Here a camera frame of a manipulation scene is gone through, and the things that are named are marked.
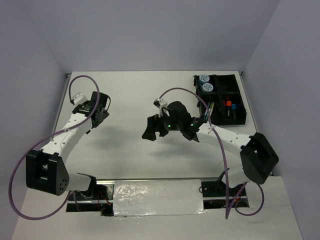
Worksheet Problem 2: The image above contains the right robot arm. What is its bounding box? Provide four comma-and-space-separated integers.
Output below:
142, 99, 279, 196

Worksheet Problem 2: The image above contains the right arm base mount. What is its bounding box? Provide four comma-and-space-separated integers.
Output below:
198, 171, 249, 210

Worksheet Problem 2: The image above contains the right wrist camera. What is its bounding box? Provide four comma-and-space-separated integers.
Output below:
153, 98, 168, 118

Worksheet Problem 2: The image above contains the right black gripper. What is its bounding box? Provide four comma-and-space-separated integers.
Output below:
142, 109, 183, 141

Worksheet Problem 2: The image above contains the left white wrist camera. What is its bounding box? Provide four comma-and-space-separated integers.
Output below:
70, 92, 88, 106

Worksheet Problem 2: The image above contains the blue highlighter marker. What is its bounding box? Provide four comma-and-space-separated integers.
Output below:
231, 103, 237, 120

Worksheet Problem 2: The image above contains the blue clear pen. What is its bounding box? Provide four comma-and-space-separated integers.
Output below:
203, 102, 212, 121

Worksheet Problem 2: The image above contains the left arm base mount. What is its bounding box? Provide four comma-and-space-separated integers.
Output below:
66, 184, 114, 217

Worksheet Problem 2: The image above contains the yellow green pen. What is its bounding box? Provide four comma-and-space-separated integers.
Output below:
207, 102, 215, 121

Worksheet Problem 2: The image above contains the blue glitter jar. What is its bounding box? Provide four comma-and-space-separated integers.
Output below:
201, 82, 214, 93
198, 74, 210, 85

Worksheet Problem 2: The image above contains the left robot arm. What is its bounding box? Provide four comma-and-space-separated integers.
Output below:
25, 91, 111, 200

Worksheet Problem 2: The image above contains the silver foil tape strip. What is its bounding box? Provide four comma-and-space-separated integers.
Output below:
113, 179, 206, 217

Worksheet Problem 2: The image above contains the orange highlighter marker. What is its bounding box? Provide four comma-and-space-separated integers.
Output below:
225, 100, 232, 119

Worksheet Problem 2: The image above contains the black divided organizer tray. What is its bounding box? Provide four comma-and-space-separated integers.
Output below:
193, 74, 247, 126

